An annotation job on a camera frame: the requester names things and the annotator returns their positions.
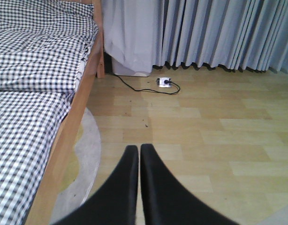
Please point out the black white checkered bedding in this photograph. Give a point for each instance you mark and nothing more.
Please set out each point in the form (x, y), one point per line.
(44, 49)

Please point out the white appliance behind curtain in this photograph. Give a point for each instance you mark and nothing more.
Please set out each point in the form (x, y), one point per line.
(121, 70)

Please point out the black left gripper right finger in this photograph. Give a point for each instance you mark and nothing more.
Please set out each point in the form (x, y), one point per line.
(166, 201)

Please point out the light grey curtain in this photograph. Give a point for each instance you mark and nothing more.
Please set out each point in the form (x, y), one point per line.
(237, 34)

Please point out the silver floor power socket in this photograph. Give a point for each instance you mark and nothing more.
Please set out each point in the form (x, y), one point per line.
(164, 82)

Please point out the wooden bed frame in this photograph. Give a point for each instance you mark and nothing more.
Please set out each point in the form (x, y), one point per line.
(45, 198)

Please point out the grey round rug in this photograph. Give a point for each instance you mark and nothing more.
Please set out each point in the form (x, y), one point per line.
(82, 169)

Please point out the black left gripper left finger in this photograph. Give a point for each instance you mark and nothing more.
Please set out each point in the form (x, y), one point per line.
(114, 203)

